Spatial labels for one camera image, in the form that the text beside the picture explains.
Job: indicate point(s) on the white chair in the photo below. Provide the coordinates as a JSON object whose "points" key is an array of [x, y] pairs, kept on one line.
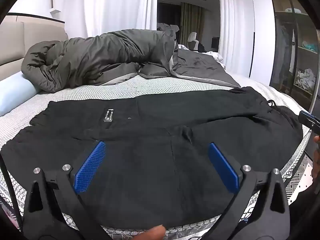
{"points": [[192, 38]]}

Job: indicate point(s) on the bed with white honeycomb mattress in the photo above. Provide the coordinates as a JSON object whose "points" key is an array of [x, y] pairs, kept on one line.
{"points": [[75, 92]]}

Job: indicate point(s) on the glass door wardrobe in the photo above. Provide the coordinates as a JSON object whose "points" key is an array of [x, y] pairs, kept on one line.
{"points": [[287, 55]]}

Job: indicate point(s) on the grey duvet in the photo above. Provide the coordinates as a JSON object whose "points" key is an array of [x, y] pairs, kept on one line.
{"points": [[100, 55]]}

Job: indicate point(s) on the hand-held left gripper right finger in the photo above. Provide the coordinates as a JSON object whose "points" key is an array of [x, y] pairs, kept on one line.
{"points": [[222, 167]]}

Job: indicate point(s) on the black monitor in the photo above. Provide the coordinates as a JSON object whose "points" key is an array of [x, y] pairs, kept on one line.
{"points": [[215, 43]]}

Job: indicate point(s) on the beige padded headboard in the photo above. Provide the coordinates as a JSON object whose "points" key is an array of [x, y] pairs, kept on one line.
{"points": [[15, 42]]}

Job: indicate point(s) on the person's left hand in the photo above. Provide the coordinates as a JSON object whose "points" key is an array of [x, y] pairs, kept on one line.
{"points": [[152, 232]]}

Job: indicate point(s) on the light blue pillow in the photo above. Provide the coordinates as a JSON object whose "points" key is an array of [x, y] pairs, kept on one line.
{"points": [[15, 90]]}

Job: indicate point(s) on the white crumpled clothes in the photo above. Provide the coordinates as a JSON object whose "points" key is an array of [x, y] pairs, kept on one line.
{"points": [[305, 77]]}

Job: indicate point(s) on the black pants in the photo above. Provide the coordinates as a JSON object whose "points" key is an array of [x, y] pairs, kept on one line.
{"points": [[150, 120]]}

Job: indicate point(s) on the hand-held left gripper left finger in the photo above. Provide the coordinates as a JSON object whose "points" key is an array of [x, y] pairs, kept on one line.
{"points": [[90, 167]]}

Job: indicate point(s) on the person's right hand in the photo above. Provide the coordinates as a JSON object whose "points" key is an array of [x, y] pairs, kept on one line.
{"points": [[316, 166]]}

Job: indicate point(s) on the olive curtain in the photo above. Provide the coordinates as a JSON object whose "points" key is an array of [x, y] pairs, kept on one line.
{"points": [[192, 20]]}

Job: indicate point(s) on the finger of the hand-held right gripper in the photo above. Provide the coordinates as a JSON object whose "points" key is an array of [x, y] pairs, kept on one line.
{"points": [[308, 120]]}

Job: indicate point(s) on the teal folded cloth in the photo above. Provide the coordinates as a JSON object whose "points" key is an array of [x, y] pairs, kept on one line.
{"points": [[308, 45]]}

